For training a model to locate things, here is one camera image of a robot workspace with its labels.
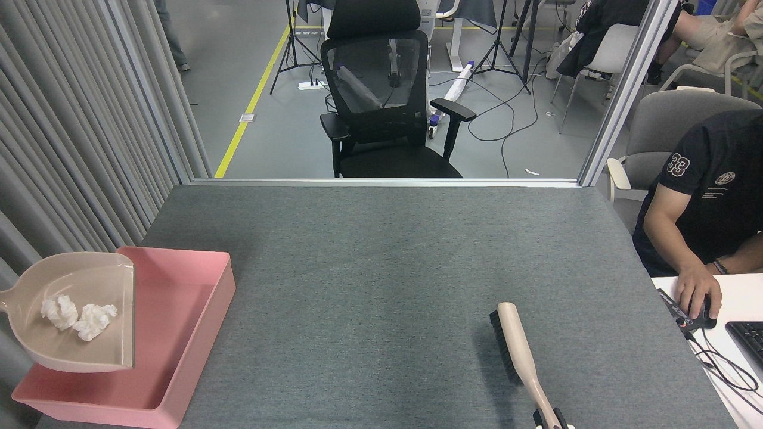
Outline beige hand brush black bristles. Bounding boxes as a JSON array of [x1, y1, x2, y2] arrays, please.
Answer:
[[489, 301, 564, 429]]

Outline black computer mouse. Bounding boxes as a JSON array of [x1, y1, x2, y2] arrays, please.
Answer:
[[691, 295, 718, 329]]

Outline long white paper ball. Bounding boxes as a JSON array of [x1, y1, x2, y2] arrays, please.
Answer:
[[73, 304, 118, 342]]

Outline beige plastic dustpan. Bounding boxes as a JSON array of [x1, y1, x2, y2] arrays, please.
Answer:
[[0, 251, 135, 374]]

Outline small white paper ball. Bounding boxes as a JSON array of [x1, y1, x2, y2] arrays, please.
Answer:
[[41, 294, 79, 331]]

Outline pink plastic bin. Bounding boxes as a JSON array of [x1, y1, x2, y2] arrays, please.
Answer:
[[11, 246, 237, 429]]

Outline person's right hand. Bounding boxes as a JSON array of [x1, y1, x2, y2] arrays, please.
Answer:
[[675, 265, 723, 320]]

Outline black device with red button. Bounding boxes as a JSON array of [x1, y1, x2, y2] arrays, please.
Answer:
[[656, 288, 699, 334]]

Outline black keyboard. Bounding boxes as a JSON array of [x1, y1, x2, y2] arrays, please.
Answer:
[[725, 321, 763, 370]]

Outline black mesh office chair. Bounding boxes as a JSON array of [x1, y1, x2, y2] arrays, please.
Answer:
[[320, 0, 477, 179]]

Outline grey upholstered chair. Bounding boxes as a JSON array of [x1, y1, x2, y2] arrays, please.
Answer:
[[607, 86, 761, 203]]

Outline white plastic chair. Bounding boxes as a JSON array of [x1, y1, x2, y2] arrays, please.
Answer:
[[551, 24, 641, 135]]

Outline black tripod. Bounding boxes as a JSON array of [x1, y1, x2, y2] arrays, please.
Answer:
[[269, 0, 322, 96], [471, 0, 531, 95]]

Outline white stand on wheels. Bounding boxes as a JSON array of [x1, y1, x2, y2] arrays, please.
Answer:
[[417, 0, 472, 73]]

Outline black jacket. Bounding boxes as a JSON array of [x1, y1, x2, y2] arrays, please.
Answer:
[[557, 0, 650, 80]]

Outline seated person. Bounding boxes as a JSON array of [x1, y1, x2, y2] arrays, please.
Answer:
[[647, 0, 763, 84]]

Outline standing person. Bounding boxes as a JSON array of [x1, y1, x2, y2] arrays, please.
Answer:
[[154, 0, 191, 72]]

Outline grey pleated curtain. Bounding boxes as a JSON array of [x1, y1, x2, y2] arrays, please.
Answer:
[[0, 0, 212, 412]]

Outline black desk cable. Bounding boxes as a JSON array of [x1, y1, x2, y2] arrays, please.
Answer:
[[684, 331, 761, 394]]

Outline silver table rail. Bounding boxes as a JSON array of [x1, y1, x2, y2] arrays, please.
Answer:
[[191, 178, 582, 188]]

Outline black floor cable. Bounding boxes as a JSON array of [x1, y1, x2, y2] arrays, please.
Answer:
[[429, 54, 558, 178]]

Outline silver post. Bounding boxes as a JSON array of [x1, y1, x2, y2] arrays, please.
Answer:
[[578, 0, 680, 187]]

